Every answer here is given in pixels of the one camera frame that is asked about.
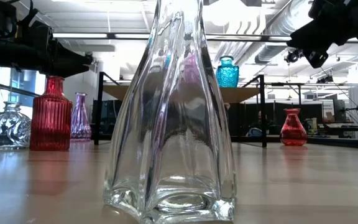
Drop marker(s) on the clear round swirl glass vase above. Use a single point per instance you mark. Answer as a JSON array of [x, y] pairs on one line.
[[8, 127]]

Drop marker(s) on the purple faceted cone glass vase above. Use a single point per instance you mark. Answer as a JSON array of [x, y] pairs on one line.
[[81, 121]]

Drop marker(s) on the black metal rig frame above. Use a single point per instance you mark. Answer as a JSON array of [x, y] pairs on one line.
[[337, 143]]

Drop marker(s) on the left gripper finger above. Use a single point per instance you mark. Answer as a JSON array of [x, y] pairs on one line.
[[70, 63]]

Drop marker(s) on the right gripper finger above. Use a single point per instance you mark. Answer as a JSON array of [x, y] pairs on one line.
[[315, 37]]

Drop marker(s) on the red bulb-shaped glass vase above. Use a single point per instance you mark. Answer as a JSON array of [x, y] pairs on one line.
[[293, 130]]

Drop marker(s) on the large teal textured glass jar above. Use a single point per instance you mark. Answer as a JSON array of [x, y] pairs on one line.
[[227, 74]]

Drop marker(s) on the black ceiling spotlight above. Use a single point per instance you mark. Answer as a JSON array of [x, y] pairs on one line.
[[292, 56], [89, 59]]

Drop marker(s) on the red ribbed glass bottle vase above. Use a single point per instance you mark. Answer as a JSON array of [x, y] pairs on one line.
[[51, 118]]

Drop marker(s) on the tall clear twisted glass vase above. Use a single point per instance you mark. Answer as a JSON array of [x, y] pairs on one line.
[[169, 140]]

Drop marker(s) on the purple twisted glass vase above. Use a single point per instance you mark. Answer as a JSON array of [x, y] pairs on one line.
[[192, 70]]

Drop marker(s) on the silver ventilation duct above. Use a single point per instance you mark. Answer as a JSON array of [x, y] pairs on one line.
[[275, 31]]

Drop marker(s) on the wooden shelf black metal frame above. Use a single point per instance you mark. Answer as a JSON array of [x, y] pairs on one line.
[[244, 95]]

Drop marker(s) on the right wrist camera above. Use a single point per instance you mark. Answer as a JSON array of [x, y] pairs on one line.
[[317, 59]]

